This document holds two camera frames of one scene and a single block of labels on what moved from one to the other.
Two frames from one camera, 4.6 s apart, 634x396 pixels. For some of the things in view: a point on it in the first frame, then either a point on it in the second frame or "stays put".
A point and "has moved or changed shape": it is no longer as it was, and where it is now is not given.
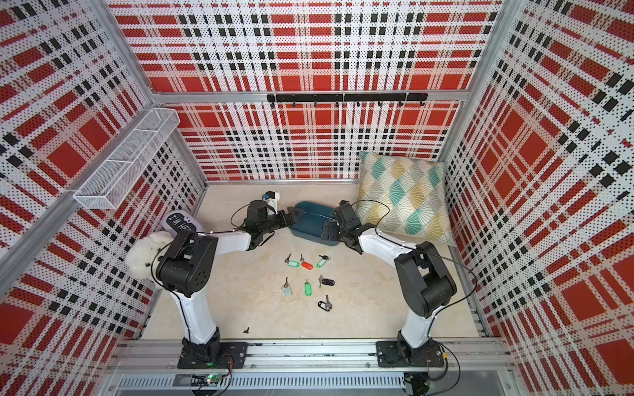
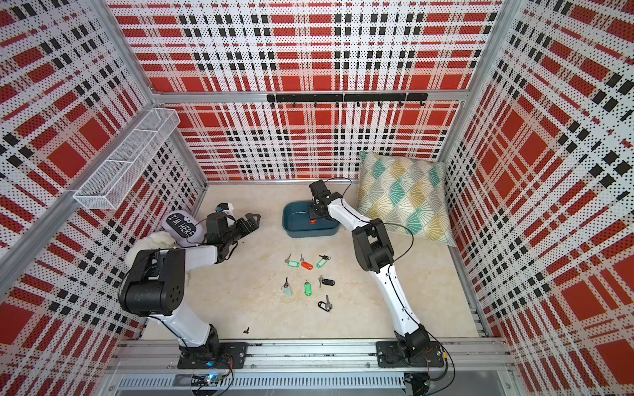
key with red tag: [305, 264] stays put
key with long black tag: [326, 306] stays put
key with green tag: [291, 263] stays put
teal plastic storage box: [309, 223] has moved or changed shape
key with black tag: [328, 281] stays put
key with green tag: [308, 289] stays put
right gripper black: [332, 233] to [312, 210]
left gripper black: [283, 215] to [253, 225]
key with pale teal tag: [286, 289] stays put
